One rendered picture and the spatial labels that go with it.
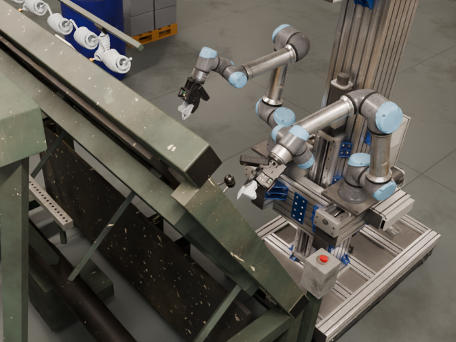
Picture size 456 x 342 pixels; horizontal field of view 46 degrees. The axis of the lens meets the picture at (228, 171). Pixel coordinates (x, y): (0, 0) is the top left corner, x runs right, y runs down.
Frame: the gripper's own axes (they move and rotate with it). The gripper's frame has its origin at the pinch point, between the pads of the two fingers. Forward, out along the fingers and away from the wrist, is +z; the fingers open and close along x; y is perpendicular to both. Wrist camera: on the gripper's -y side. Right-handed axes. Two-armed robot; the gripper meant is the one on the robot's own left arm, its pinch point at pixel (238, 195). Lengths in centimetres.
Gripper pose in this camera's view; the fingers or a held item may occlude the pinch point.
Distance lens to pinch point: 201.2
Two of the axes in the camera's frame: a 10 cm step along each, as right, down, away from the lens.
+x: 0.9, 2.7, 9.6
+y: 7.5, 6.1, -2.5
